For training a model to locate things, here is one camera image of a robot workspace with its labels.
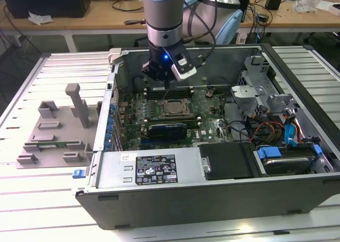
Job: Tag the black graphics card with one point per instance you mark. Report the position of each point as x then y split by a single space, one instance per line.
167 131

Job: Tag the wooden workbench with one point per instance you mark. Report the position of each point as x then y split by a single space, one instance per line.
106 18

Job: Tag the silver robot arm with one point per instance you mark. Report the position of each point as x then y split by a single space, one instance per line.
163 13

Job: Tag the hard disk in blue carrier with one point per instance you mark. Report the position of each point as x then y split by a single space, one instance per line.
287 165

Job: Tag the silver power supply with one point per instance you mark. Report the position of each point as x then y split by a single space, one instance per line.
111 170

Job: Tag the CPU socket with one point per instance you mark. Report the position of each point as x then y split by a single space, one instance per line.
175 117

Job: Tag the silver metal drive cage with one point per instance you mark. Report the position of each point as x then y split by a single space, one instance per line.
247 91

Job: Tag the grey parts rack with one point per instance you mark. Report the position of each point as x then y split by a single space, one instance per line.
66 119

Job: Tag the grey plastic case latch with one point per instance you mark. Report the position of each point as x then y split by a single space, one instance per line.
115 54

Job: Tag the large black computer tower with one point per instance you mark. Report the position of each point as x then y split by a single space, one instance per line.
53 2

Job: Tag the black drive cover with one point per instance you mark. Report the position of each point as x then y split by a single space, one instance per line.
228 160

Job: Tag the small black plug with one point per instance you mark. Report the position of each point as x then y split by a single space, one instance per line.
263 18

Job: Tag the thin metal locking lever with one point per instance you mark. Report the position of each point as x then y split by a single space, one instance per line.
165 97

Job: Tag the silver CPU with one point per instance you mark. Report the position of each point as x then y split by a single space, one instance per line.
174 107

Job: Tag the narrow black box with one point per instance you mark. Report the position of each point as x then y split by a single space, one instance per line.
245 2

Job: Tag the blue plastic latch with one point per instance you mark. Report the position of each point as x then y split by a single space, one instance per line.
79 173

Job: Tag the crumpled white paper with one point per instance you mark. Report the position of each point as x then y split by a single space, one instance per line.
40 18

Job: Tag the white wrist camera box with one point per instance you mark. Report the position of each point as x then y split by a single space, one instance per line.
186 71

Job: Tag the green motherboard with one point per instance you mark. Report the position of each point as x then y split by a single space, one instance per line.
210 125

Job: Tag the clear plastic bag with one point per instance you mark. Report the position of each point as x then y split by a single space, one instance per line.
305 4

